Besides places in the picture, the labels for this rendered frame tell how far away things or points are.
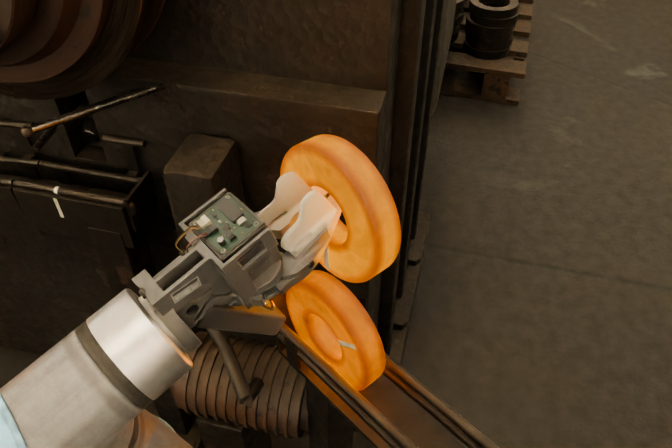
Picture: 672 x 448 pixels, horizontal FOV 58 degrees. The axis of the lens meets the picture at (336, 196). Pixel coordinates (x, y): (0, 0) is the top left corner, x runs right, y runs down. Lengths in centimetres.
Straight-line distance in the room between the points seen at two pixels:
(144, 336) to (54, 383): 7
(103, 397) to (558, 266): 154
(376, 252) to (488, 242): 134
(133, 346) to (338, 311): 26
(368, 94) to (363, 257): 32
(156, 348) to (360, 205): 21
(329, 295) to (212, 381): 32
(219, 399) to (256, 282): 43
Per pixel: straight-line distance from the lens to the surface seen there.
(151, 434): 63
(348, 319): 69
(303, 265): 56
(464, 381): 159
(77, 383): 53
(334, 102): 84
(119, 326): 53
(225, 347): 93
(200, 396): 98
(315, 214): 57
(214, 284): 55
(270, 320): 62
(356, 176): 55
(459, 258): 184
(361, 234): 57
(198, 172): 85
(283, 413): 94
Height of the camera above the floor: 133
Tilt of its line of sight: 42 degrees down
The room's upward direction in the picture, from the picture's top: straight up
